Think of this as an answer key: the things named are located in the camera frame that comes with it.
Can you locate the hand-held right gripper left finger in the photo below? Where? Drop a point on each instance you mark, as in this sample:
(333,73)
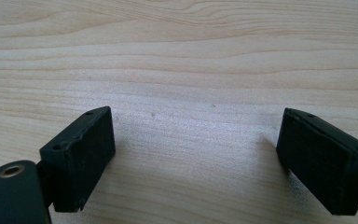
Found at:
(80,168)

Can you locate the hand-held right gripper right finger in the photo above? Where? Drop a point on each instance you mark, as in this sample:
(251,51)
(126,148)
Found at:
(320,161)

